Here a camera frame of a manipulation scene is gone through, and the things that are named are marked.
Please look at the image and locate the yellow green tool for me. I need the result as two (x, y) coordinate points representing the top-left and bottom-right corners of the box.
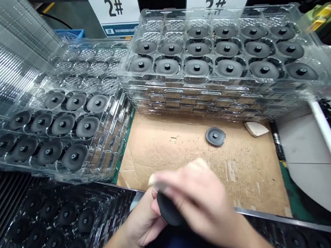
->
(301, 0), (331, 34)

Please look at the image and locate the white curved scrap piece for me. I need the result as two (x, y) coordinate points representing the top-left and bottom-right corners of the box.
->
(243, 120), (271, 138)

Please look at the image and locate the tall stack of clear trays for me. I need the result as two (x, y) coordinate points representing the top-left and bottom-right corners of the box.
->
(115, 0), (331, 137)

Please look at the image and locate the person's left hand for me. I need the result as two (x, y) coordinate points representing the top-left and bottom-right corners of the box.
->
(121, 184), (176, 248)

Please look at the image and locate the group of black discs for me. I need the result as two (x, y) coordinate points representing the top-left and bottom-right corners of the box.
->
(0, 81), (105, 177)
(128, 8), (325, 93)

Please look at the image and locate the person's right hand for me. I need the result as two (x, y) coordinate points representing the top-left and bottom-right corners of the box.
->
(141, 152), (250, 248)

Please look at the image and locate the blue plastic bin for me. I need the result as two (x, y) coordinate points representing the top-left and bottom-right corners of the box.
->
(53, 25), (87, 41)

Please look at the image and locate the brown cardboard sheet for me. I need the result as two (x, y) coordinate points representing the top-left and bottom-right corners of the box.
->
(114, 105), (304, 218)

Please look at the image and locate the black metal rod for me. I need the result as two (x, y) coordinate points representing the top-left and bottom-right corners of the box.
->
(266, 121), (290, 162)

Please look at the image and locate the black round rubber disc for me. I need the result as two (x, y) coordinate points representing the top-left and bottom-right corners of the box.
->
(153, 190), (188, 228)
(205, 126), (229, 149)

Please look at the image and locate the low stack of clear trays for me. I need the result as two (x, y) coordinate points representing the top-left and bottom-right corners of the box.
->
(0, 26), (144, 189)

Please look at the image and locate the green mat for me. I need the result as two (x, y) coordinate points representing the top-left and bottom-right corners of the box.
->
(272, 159), (331, 227)

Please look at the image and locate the white plastic bin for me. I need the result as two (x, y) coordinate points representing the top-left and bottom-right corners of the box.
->
(266, 36), (331, 216)

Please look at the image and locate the pile of empty clear trays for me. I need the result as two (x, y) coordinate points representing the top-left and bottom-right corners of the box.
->
(0, 0), (76, 160)

